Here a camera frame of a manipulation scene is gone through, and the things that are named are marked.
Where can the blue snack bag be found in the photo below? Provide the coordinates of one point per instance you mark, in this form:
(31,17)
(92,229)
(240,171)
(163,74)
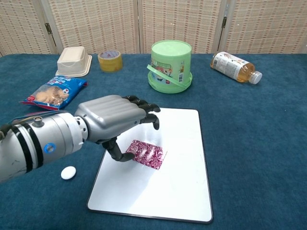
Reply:
(54,92)

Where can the tea bottle with label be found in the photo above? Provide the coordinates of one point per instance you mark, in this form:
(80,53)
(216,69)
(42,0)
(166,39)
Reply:
(235,67)

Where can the green plastic bucket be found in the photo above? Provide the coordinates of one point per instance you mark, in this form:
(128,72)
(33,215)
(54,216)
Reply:
(170,67)

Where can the blue table cloth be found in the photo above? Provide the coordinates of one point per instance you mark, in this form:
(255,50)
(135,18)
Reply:
(251,143)

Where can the black screen hinge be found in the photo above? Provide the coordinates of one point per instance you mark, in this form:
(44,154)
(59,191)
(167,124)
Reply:
(224,22)
(48,28)

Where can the small white oval object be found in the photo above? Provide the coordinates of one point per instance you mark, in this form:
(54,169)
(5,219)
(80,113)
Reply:
(68,172)

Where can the yellow tape roll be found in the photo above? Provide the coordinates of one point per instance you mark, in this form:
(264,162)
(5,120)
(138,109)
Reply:
(110,61)

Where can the white rectangular board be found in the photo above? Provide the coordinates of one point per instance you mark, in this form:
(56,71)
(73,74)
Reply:
(168,182)

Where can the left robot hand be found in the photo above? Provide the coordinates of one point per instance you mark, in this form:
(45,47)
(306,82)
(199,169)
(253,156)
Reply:
(115,119)

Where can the woven folding screen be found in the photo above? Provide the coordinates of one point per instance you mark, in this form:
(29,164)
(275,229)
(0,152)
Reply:
(153,24)

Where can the beige lunch box container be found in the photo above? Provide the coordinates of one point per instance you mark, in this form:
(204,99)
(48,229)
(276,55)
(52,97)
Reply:
(73,61)

